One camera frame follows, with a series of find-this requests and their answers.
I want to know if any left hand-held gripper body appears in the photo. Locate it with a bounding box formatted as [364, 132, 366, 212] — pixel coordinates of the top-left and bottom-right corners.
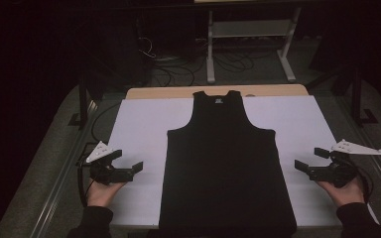
[84, 141, 136, 186]

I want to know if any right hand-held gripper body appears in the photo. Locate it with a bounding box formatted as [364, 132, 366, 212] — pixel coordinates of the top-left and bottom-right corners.
[308, 138, 381, 189]

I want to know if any black tank top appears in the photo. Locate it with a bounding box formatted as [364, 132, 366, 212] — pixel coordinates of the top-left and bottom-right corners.
[158, 89, 298, 238]

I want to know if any person's left hand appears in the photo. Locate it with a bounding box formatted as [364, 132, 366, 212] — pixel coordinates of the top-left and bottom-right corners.
[86, 178, 127, 208]

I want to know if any person's right hand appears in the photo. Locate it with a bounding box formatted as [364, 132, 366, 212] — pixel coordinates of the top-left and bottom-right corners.
[317, 177, 366, 208]

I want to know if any white table cover sheet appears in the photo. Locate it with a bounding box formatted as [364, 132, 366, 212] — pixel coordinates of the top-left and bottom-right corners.
[106, 95, 380, 229]

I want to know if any black metal stand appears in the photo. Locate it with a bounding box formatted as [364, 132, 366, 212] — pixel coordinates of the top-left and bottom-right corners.
[350, 65, 380, 128]
[67, 77, 95, 130]

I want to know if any right hand-held gripper cable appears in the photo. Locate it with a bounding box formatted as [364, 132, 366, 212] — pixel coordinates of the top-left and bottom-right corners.
[341, 155, 375, 204]

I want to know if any hand-held gripper cable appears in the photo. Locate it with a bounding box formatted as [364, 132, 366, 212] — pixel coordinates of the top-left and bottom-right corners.
[75, 158, 95, 208]
[341, 155, 375, 204]

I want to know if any left hand-held gripper cable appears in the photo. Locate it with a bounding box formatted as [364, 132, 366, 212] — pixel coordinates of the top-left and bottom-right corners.
[75, 158, 95, 208]

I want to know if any black floor cable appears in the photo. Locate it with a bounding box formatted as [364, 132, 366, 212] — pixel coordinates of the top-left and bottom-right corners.
[90, 102, 123, 145]

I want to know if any bundle of black floor cables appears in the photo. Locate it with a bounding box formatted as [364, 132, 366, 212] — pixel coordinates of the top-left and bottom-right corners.
[212, 49, 276, 73]
[152, 60, 201, 87]

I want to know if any white thin cable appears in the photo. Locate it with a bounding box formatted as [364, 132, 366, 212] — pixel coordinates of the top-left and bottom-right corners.
[137, 37, 157, 60]

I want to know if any white metal desk frame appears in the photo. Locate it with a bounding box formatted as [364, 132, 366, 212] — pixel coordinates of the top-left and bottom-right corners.
[193, 0, 303, 84]

